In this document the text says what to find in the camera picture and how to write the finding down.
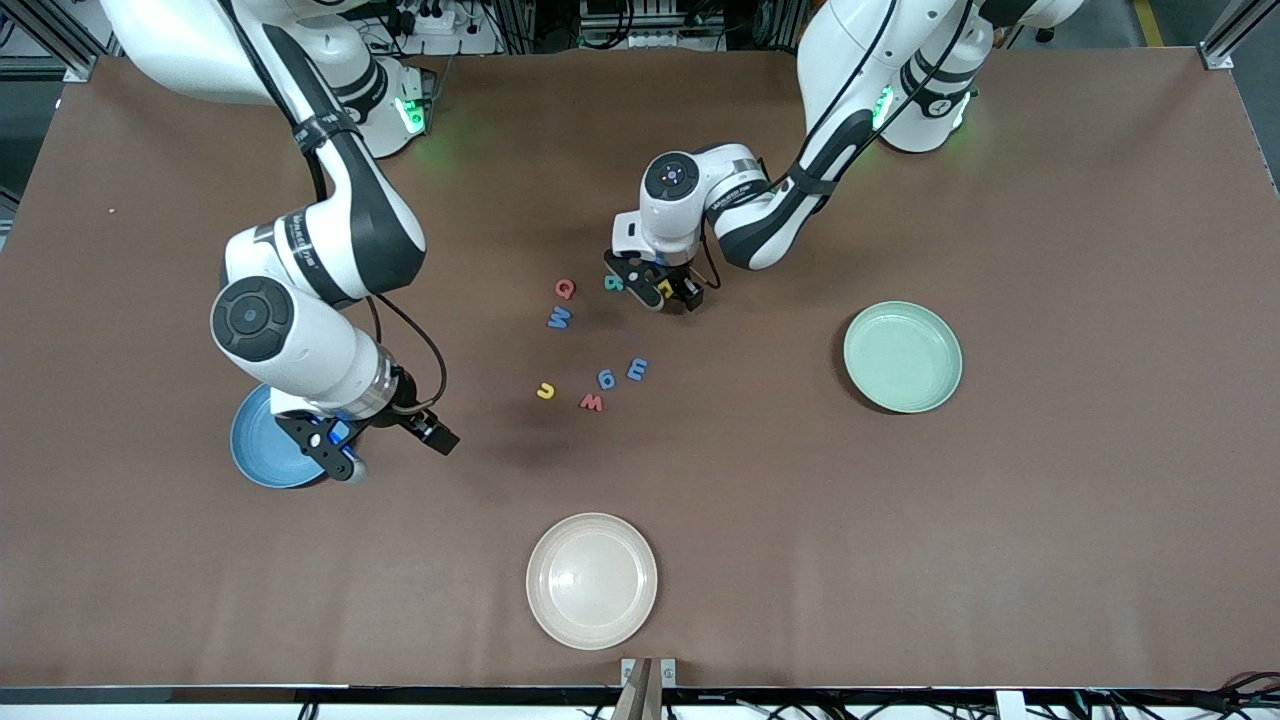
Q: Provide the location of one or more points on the red small letter w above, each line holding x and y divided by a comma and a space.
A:
592, 406

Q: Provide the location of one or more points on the white power strip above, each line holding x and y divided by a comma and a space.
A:
655, 40
430, 18

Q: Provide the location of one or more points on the blue plate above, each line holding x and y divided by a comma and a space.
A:
265, 455

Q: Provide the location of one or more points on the red capital letter Q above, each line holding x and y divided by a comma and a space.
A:
557, 289

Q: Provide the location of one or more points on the green plate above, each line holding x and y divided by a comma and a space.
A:
900, 358

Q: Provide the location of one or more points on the blue small letter g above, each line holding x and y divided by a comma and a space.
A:
599, 378

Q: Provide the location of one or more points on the beige plate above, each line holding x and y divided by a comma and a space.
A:
592, 580

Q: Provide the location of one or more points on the yellow capital letter H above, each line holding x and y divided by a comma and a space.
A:
668, 288

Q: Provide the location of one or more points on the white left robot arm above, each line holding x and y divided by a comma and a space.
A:
860, 40

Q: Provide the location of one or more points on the blue capital letter M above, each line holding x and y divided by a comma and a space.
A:
558, 318

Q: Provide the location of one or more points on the blue small letter m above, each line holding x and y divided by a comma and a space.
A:
637, 370

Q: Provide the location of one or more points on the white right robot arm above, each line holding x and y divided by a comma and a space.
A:
290, 350

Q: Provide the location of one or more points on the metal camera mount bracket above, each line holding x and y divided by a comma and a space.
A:
667, 670

